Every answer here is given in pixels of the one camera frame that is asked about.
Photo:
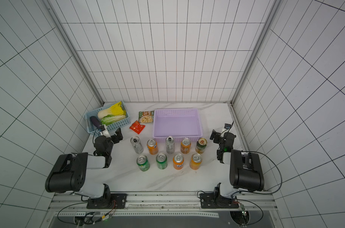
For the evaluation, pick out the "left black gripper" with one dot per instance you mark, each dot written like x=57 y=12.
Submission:
x=116 y=140

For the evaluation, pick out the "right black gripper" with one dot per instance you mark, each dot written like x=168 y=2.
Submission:
x=216 y=136

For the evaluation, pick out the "green gold can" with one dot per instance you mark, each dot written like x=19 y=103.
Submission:
x=201 y=145

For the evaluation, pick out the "silver white drink can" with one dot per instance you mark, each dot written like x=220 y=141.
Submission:
x=137 y=145

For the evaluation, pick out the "orange gold can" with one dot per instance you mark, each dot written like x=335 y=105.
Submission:
x=196 y=161

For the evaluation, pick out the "green Sprite can front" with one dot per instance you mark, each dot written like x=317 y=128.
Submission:
x=143 y=163

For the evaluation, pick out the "green sprite can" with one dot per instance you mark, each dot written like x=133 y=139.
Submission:
x=143 y=163
x=162 y=161

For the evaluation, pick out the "purple plastic basket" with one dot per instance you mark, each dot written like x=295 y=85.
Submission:
x=177 y=123

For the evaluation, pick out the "orange Fanta can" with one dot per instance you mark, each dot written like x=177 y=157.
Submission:
x=178 y=161

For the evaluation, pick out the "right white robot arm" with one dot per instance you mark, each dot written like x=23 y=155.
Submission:
x=245 y=171

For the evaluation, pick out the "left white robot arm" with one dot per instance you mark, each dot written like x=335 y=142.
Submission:
x=69 y=173

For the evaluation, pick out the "blue plastic basket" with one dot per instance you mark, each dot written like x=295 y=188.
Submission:
x=91 y=129

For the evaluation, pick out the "green lettuce cabbage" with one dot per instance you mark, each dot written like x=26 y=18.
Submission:
x=111 y=119

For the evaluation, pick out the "red snack packet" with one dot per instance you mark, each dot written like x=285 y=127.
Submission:
x=137 y=127

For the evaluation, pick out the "purple eggplant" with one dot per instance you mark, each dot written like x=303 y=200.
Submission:
x=96 y=122

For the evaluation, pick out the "yellow napa cabbage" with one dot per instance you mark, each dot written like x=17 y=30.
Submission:
x=114 y=110

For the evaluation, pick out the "green soup mix packet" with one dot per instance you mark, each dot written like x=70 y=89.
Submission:
x=146 y=117

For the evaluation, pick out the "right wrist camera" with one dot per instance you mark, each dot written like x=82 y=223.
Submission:
x=227 y=127

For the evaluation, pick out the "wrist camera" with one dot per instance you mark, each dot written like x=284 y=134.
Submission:
x=103 y=131
x=227 y=127

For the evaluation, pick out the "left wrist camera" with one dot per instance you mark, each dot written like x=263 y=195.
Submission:
x=103 y=131

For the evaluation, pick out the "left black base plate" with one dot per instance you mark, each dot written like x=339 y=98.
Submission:
x=111 y=201

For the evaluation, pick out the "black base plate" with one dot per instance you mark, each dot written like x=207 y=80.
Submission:
x=111 y=201
x=212 y=201

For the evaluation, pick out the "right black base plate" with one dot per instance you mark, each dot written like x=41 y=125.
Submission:
x=212 y=201

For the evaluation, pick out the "aluminium mounting rail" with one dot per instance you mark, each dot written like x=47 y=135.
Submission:
x=159 y=203

